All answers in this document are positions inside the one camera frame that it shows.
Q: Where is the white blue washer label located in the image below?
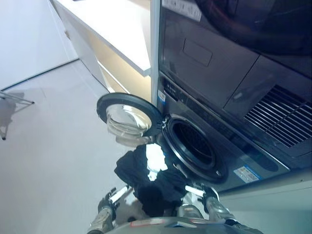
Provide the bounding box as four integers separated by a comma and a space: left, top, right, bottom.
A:
233, 165, 260, 182

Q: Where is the grey robot torso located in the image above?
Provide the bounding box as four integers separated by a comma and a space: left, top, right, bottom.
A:
89, 215, 248, 234

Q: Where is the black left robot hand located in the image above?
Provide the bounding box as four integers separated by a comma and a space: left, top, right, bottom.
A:
98, 185, 130, 215

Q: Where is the white dryer label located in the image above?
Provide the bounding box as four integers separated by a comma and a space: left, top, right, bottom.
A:
161, 0, 203, 21

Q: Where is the white cabinet counter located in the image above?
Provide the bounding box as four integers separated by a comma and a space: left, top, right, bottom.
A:
50, 0, 152, 95

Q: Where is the round glass washer door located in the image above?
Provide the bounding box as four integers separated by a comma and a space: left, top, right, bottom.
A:
96, 92, 163, 147

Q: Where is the silver robot leg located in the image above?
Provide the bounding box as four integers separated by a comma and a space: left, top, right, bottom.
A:
176, 194, 208, 218

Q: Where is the white garment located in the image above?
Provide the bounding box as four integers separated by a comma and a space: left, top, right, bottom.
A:
144, 143, 169, 182

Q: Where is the black garment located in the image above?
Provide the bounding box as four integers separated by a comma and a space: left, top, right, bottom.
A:
114, 143, 189, 218

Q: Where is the dark grey washing machine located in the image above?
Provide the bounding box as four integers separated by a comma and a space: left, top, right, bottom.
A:
158, 0, 312, 159

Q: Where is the grey front-load washing machine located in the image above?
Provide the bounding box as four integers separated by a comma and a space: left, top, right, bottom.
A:
156, 70, 291, 194

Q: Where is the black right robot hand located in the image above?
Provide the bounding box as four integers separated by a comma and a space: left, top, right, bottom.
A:
184, 182, 220, 208

